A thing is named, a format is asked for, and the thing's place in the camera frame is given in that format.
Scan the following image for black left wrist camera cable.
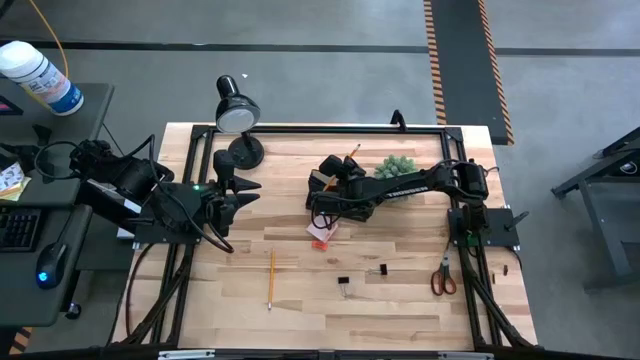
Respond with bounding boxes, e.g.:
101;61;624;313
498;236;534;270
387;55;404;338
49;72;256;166
147;133;236;255

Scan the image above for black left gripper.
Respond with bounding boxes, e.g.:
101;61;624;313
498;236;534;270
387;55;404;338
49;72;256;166
198;148;262;237

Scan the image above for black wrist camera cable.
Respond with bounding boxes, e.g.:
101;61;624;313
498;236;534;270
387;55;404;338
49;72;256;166
308;192;346;232
147;133;236;255

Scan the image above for black mesh desk organizer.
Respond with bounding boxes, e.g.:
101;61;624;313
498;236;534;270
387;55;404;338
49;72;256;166
305;168;374;223

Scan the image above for green plant in patterned pot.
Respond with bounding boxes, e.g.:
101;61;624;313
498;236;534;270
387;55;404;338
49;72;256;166
373;153;419;182

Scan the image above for black computer mouse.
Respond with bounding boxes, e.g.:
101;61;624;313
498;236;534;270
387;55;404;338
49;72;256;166
34;242;70;291

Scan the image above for dark tablet pink edge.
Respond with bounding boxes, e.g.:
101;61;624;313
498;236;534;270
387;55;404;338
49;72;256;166
0;94;25;117

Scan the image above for yellow sticky notes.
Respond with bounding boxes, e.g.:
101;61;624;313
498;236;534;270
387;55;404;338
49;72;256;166
0;175;32;203

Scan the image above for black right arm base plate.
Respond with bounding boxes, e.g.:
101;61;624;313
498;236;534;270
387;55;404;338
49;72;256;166
447;207;521;250

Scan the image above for black hazard striped floor mat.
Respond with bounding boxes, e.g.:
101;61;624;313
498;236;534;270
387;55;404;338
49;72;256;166
423;0;515;146

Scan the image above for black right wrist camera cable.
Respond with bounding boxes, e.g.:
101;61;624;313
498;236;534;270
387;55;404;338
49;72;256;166
308;192;346;232

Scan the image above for black keyboard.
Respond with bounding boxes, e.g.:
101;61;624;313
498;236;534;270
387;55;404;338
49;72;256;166
0;207;42;253

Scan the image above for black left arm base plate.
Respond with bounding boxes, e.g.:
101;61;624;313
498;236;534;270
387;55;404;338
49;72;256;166
133;222;201;246

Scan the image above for white printed card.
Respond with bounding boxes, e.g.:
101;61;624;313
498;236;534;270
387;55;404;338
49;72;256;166
0;160;25;192

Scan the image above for pink sticky note pad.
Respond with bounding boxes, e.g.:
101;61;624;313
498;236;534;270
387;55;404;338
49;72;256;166
305;214;340;244

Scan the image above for white wipes canister blue label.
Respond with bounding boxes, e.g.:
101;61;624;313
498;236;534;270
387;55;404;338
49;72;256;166
0;39;85;117

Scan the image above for black frame bracket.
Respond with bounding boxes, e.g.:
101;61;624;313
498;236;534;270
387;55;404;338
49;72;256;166
389;108;409;132

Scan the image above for dark grey side desk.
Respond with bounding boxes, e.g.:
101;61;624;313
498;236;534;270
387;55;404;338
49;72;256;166
0;82;115;329

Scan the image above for dark grey cart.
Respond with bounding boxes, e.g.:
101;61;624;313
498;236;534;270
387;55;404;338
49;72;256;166
551;127;640;291

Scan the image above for orange wooden pencil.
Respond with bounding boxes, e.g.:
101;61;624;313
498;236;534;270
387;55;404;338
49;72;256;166
267;248;277;312
323;143;362;192

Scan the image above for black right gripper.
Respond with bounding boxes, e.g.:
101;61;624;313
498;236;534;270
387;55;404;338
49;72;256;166
320;154;377;222

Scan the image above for black desk lamp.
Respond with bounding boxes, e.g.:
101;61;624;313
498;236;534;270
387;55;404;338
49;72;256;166
214;74;265;171

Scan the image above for yellow cable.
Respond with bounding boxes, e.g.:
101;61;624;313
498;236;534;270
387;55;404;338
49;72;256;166
27;0;70;84

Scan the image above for orange handled scissors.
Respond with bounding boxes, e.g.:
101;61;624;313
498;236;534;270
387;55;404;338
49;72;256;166
430;248;458;297

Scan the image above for black table frame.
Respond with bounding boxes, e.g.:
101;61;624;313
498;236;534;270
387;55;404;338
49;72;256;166
112;123;539;351

